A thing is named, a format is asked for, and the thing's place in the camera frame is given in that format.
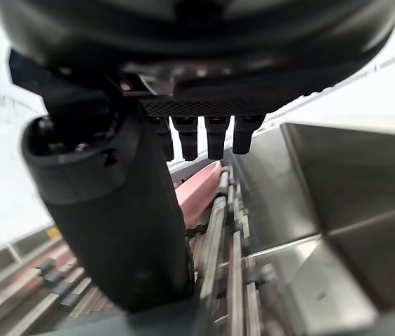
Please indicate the pink cup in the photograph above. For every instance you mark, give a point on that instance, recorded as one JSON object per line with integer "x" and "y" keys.
{"x": 194, "y": 196}

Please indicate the roll-up metal drying rack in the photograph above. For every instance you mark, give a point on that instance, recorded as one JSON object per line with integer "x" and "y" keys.
{"x": 218, "y": 252}

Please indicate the stainless steel sink basin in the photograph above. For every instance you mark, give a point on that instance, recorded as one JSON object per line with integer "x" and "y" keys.
{"x": 323, "y": 217}

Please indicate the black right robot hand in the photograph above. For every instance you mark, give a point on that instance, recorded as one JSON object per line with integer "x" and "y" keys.
{"x": 120, "y": 210}

